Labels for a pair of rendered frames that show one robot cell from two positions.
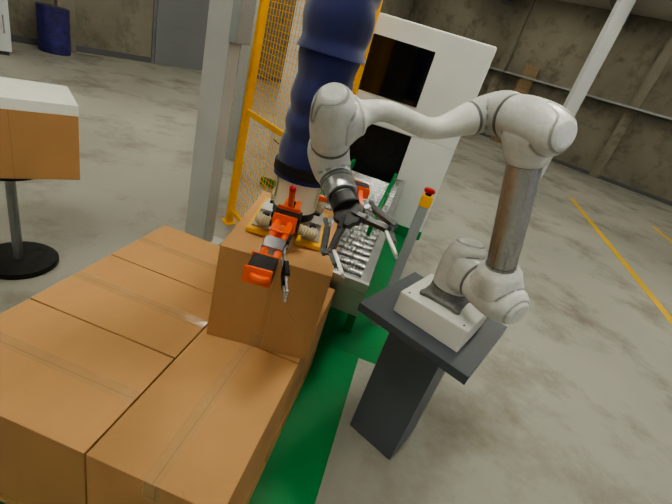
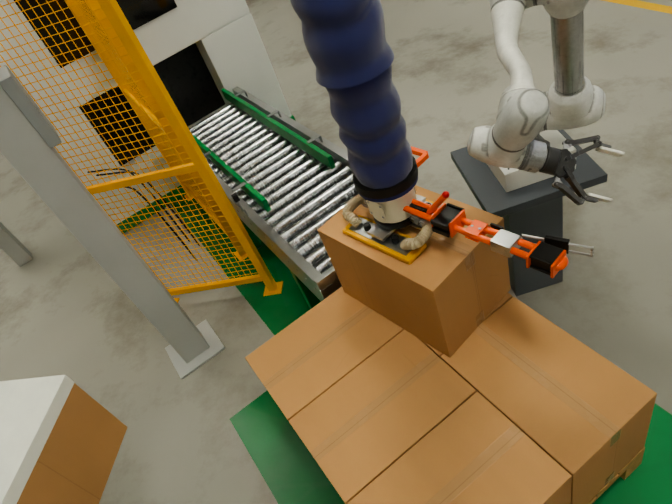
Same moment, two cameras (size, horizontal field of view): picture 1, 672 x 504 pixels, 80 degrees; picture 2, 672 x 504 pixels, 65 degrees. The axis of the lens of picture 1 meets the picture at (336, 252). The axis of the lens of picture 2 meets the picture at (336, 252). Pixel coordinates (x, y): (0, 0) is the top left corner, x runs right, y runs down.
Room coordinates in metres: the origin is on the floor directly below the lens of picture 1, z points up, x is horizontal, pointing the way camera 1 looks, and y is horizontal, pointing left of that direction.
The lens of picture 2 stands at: (0.26, 1.08, 2.28)
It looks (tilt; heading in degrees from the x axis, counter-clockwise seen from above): 42 degrees down; 335
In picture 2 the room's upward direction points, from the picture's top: 23 degrees counter-clockwise
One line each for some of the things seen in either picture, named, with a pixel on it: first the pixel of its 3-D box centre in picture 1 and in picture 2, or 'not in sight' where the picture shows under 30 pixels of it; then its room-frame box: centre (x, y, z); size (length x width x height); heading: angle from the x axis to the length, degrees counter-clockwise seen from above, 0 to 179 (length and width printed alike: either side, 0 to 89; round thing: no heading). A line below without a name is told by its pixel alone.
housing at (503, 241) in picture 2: (272, 248); (505, 243); (1.03, 0.18, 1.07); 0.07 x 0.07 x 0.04; 4
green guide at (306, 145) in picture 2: (389, 199); (274, 119); (3.32, -0.30, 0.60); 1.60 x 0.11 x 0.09; 174
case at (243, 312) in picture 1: (282, 267); (414, 259); (1.48, 0.20, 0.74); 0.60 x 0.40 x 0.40; 3
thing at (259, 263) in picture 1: (260, 268); (545, 259); (0.89, 0.18, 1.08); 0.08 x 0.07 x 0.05; 4
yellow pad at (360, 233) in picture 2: (268, 212); (381, 235); (1.48, 0.31, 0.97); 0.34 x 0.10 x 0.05; 4
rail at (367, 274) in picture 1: (386, 225); (311, 143); (2.96, -0.32, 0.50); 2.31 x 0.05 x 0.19; 174
